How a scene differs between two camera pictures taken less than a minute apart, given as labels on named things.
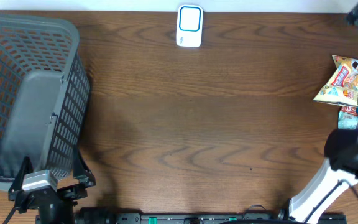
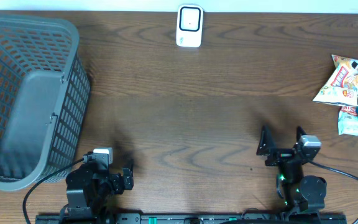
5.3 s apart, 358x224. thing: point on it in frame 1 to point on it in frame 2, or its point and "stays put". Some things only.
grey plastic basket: [35, 97] stays put
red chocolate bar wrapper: [349, 109] stays put
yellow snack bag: [343, 87] stays put
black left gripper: [83, 182] to [128, 177]
